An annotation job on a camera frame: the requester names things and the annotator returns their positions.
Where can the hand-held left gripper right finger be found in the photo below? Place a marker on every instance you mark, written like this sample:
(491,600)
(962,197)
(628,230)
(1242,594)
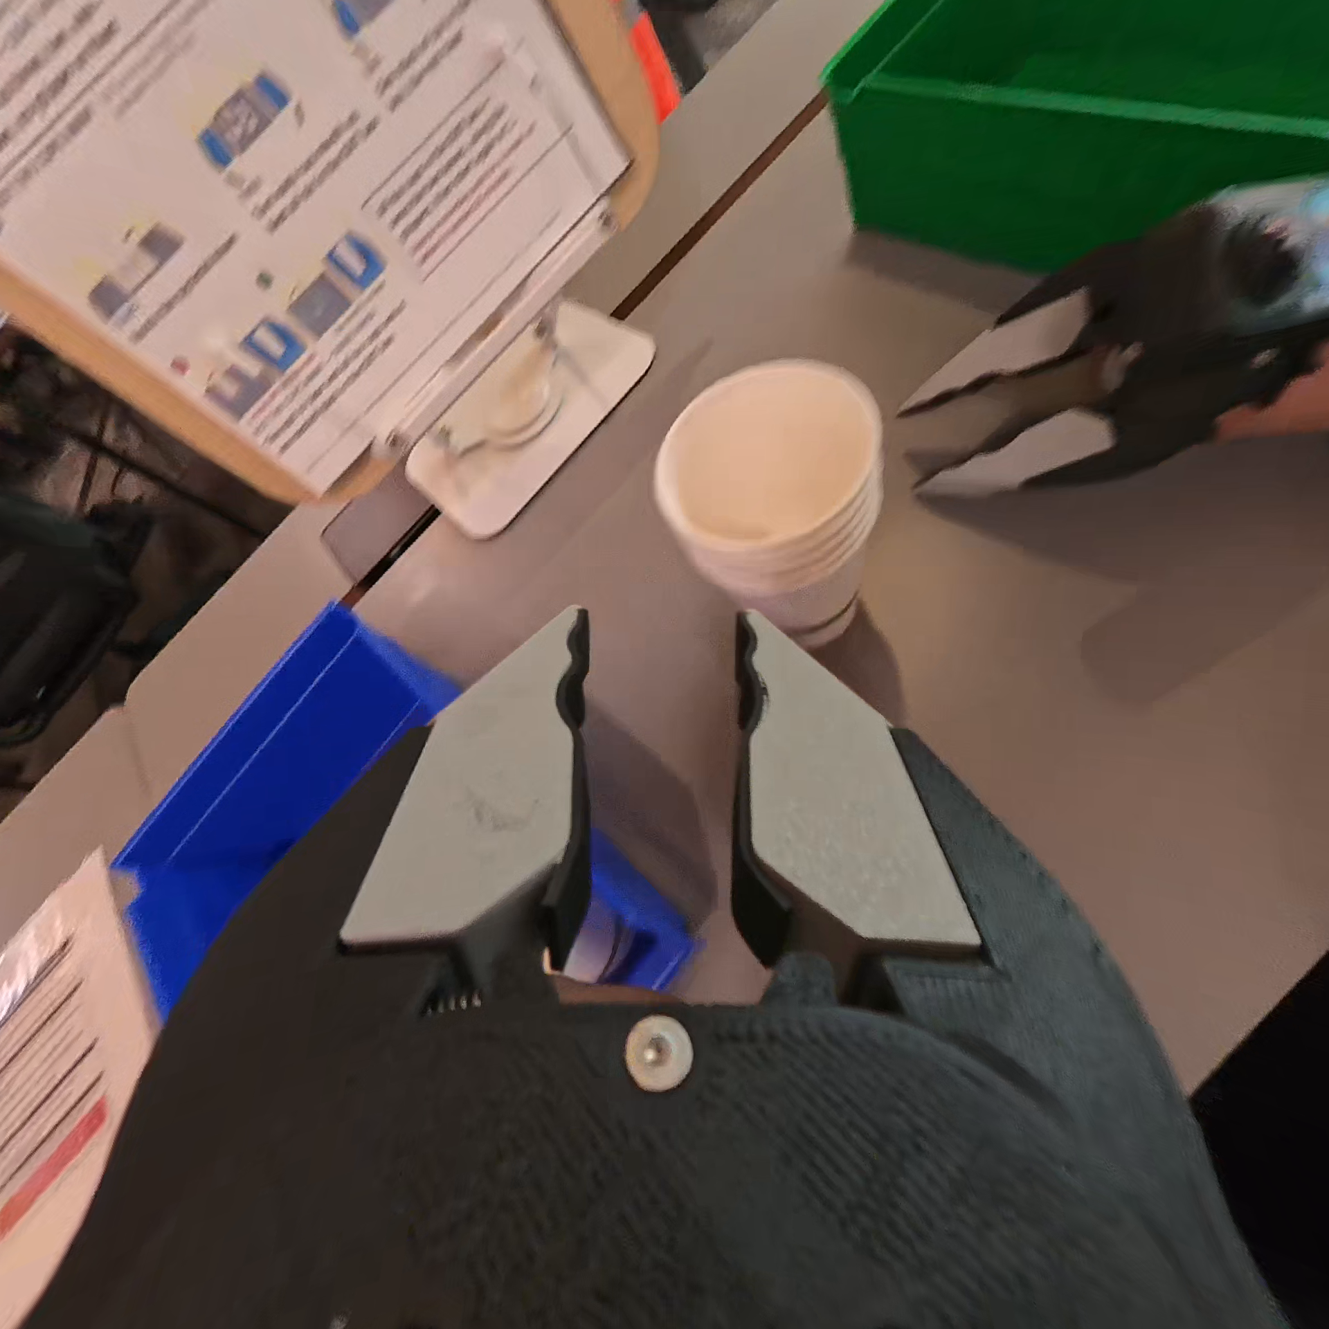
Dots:
(851,820)

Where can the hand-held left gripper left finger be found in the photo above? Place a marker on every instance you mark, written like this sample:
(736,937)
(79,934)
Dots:
(467,820)

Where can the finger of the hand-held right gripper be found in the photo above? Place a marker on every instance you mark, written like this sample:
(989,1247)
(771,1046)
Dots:
(1022,338)
(1049,451)

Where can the stack of white paper cups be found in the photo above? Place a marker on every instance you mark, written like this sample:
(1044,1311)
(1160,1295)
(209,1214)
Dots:
(767,458)

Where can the person's right hand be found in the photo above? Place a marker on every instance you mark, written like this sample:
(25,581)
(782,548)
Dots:
(1288,413)

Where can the green plastic bin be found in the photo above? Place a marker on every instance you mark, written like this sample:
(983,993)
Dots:
(1038,156)

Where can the blue plastic bin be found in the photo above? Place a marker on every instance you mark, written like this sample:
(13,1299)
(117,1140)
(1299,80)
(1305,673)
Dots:
(291,747)

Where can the white metal stand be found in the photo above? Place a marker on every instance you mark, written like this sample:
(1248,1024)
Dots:
(581,363)

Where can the orange red object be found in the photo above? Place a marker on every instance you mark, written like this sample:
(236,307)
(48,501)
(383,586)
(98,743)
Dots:
(657,62)

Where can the dark chair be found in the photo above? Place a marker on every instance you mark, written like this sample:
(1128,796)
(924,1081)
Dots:
(52,613)

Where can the laminated printed sheet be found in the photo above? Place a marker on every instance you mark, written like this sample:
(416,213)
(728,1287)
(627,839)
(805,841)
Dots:
(52,1059)

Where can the printed instruction sheet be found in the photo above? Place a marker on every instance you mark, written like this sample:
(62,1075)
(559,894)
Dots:
(260,187)

